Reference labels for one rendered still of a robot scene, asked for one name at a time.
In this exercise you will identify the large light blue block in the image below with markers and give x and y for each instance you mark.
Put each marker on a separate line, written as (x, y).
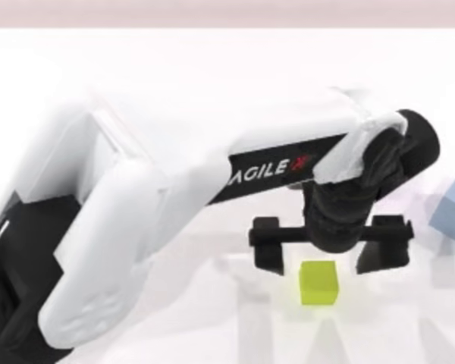
(453, 206)

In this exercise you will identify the yellow-green cube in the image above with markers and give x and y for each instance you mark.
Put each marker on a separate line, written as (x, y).
(319, 282)

